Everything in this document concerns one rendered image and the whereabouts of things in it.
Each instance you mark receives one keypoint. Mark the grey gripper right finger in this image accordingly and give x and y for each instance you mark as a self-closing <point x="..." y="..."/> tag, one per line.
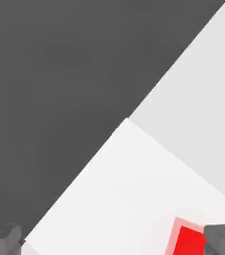
<point x="222" y="241"/>

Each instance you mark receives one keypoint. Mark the small red cube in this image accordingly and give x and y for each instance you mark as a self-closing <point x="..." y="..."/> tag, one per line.
<point x="190" y="242"/>

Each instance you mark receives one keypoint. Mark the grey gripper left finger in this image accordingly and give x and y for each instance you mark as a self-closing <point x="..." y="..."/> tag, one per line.
<point x="3" y="242"/>

